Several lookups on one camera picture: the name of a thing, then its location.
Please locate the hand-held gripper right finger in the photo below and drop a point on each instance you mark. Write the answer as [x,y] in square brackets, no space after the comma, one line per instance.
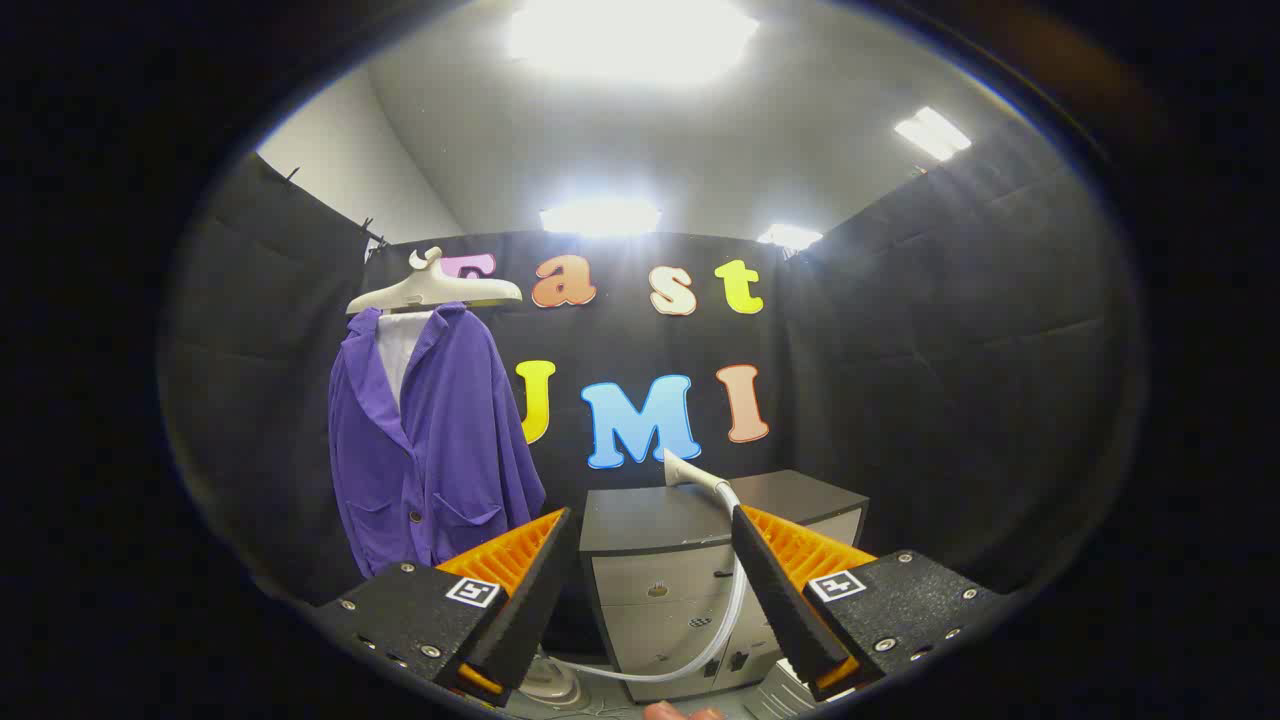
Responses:
[780,600]

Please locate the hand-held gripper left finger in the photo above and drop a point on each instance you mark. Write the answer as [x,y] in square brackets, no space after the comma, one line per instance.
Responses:
[535,600]

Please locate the white garment steamer base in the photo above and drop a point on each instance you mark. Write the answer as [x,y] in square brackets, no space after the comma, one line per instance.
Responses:
[552,685]

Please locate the white clothes hanger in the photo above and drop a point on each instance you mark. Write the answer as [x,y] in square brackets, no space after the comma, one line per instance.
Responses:
[440,290]

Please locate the grey ribbed object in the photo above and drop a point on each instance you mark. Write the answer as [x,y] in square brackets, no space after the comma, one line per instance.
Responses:
[780,692]

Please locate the grey cabinet with dark top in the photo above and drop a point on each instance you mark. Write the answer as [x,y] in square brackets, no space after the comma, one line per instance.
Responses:
[650,520]

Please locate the large ceiling light panel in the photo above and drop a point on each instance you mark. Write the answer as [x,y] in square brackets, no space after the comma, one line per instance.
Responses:
[630,40]

